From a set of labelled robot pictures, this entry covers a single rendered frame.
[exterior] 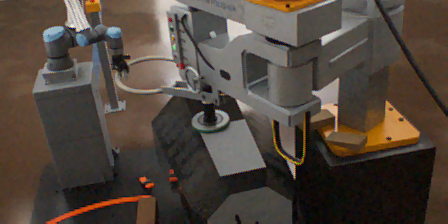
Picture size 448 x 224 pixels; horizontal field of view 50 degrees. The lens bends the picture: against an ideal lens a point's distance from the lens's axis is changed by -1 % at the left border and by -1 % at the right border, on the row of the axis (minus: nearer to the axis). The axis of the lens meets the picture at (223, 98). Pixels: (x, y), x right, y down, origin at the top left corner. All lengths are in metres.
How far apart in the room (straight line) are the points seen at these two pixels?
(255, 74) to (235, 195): 0.59
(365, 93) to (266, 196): 0.75
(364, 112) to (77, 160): 2.13
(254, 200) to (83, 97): 1.58
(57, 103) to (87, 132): 0.31
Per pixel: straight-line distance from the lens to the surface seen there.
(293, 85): 2.00
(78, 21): 3.23
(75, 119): 3.56
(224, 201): 2.37
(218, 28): 2.49
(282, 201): 2.47
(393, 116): 2.90
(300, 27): 1.79
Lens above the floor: 2.25
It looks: 29 degrees down
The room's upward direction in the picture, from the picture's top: 5 degrees counter-clockwise
